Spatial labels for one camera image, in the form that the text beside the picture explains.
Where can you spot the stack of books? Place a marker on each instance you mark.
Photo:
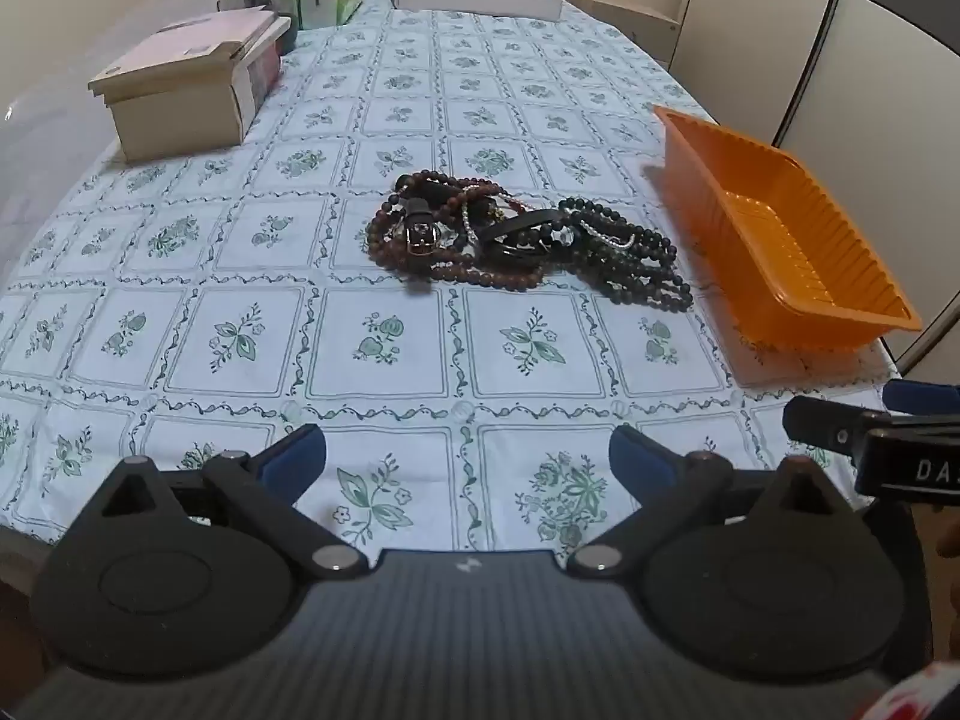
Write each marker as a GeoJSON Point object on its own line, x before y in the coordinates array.
{"type": "Point", "coordinates": [180, 97]}

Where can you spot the black smart band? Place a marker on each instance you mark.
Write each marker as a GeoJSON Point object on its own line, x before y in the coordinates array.
{"type": "Point", "coordinates": [525, 225]}

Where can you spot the red white patterned clothing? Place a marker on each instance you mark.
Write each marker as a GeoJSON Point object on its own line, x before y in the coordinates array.
{"type": "Point", "coordinates": [922, 697]}

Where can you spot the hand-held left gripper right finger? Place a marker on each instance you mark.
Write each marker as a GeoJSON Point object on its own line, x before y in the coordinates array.
{"type": "Point", "coordinates": [637, 459]}

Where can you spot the floral tablecloth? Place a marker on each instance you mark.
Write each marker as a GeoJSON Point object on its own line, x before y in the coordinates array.
{"type": "Point", "coordinates": [360, 127]}

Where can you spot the white grey wardrobe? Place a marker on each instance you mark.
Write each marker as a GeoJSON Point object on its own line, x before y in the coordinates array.
{"type": "Point", "coordinates": [840, 45]}

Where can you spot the orange plastic tray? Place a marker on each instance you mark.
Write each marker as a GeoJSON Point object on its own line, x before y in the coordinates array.
{"type": "Point", "coordinates": [757, 240]}

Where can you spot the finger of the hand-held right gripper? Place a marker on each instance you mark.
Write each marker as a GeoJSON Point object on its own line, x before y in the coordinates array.
{"type": "Point", "coordinates": [922, 396]}
{"type": "Point", "coordinates": [825, 421]}

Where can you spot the long white box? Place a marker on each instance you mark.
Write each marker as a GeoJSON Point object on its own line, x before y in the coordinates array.
{"type": "Point", "coordinates": [480, 2]}

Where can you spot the person's right hand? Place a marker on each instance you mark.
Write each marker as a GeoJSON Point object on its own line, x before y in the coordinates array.
{"type": "Point", "coordinates": [943, 562]}

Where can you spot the black wristwatch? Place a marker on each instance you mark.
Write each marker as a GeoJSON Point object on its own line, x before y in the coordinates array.
{"type": "Point", "coordinates": [517, 246]}

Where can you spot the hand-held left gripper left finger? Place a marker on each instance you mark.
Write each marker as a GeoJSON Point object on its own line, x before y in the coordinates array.
{"type": "Point", "coordinates": [294, 457]}

